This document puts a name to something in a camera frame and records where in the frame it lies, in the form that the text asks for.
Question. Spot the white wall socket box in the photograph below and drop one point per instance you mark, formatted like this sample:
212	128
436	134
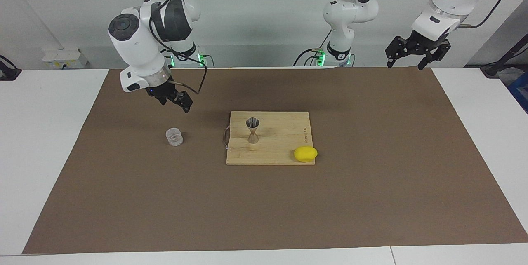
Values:
62	57

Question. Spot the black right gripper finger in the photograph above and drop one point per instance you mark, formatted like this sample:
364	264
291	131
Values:
183	101
161	101

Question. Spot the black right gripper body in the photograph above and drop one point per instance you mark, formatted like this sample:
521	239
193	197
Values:
161	91

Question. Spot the brown table mat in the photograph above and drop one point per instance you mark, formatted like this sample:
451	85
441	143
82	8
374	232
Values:
264	207

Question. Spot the steel double jigger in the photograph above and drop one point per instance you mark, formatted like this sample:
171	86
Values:
253	129

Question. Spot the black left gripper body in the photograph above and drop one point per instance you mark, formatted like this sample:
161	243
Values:
425	41

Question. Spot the black stand with pole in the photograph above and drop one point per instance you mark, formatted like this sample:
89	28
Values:
495	68

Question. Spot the yellow lemon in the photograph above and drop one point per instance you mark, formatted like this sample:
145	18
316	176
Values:
305	154

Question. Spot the wooden cutting board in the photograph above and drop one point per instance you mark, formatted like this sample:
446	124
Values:
280	141

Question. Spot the clear faceted glass cup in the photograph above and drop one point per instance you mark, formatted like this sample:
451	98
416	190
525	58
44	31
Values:
174	137

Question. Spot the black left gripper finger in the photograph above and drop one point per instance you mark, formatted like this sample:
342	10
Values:
429	58
396	50

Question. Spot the blue crate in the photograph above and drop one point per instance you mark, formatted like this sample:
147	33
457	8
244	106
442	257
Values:
520	92

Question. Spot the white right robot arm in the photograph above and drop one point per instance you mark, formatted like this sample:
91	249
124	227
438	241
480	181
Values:
138	46

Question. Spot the black clamp mount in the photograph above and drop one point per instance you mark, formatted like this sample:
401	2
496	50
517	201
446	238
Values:
8	73

